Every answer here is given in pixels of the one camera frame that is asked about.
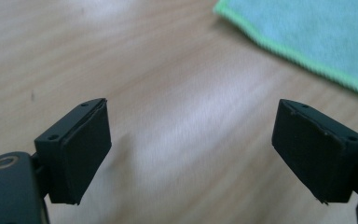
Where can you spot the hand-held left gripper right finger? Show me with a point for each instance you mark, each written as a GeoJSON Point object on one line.
{"type": "Point", "coordinates": [317, 155]}

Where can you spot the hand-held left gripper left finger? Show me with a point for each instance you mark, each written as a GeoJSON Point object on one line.
{"type": "Point", "coordinates": [77, 155]}

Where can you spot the green microfibre cloth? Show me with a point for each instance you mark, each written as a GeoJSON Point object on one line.
{"type": "Point", "coordinates": [307, 34]}

